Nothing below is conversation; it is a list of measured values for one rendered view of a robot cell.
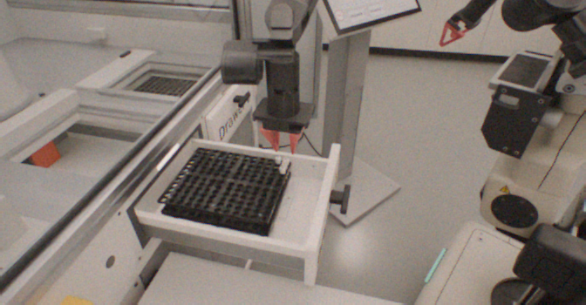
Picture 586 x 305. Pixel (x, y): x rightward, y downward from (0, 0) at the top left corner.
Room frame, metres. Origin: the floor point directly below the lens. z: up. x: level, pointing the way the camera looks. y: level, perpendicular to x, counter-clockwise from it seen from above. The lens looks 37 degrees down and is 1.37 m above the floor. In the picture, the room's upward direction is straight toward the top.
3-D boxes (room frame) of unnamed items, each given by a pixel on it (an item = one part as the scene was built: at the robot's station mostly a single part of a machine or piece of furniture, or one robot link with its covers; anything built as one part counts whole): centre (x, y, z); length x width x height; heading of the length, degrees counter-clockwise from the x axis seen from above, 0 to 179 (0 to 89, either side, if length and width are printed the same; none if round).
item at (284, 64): (0.53, 0.02, 1.14); 0.07 x 0.06 x 0.07; 85
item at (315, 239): (0.47, -0.07, 0.87); 0.29 x 0.02 x 0.11; 166
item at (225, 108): (0.85, 0.17, 0.87); 0.29 x 0.02 x 0.11; 166
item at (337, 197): (0.46, -0.09, 0.91); 0.07 x 0.04 x 0.01; 166
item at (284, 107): (0.53, 0.01, 1.08); 0.10 x 0.07 x 0.07; 75
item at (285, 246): (0.52, 0.14, 0.86); 0.40 x 0.26 x 0.06; 76
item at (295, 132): (0.53, 0.01, 1.00); 0.07 x 0.07 x 0.09; 75
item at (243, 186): (0.51, 0.13, 0.87); 0.22 x 0.18 x 0.06; 76
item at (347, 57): (1.46, -0.30, 0.51); 0.50 x 0.45 x 1.02; 39
